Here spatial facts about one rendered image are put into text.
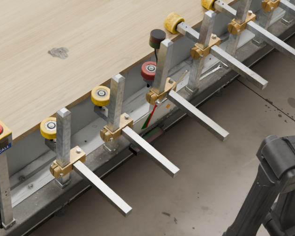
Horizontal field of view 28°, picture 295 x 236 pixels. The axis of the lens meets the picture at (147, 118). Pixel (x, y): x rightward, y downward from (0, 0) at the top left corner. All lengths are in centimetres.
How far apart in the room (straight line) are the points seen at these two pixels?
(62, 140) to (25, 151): 35
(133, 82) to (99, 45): 26
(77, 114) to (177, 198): 91
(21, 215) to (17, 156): 26
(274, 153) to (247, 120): 228
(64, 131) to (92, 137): 52
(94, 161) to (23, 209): 34
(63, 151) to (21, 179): 35
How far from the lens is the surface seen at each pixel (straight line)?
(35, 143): 235
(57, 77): 234
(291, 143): 130
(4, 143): 175
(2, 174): 190
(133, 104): 264
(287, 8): 281
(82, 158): 219
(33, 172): 239
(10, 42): 249
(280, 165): 126
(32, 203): 222
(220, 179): 323
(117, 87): 206
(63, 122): 195
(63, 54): 241
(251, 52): 290
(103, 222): 299
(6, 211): 209
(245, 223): 146
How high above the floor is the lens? 257
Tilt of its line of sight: 49 degrees down
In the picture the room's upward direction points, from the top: 10 degrees clockwise
